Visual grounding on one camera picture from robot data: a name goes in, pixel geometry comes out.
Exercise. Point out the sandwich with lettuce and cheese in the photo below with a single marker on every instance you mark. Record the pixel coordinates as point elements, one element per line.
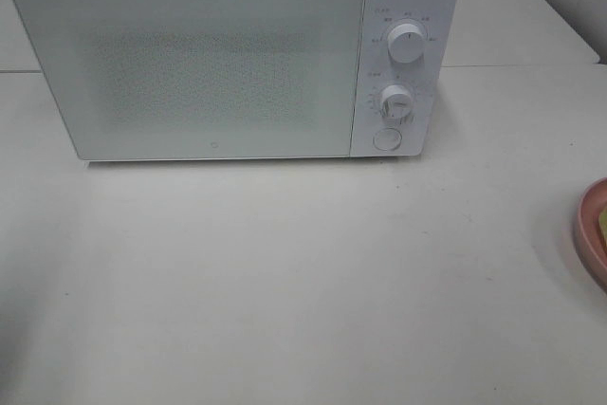
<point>602,227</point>

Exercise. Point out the pink round plate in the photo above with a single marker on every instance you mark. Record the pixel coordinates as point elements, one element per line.
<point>586,235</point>

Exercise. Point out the white timer knob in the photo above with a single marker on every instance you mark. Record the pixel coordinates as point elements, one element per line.
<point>396,102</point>

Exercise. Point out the white microwave door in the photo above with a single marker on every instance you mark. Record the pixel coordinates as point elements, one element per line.
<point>191,79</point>

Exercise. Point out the round white door button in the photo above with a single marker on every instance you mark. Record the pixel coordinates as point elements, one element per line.
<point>387,139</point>

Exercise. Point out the upper white round knob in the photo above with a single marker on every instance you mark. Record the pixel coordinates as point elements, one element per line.
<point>406,41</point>

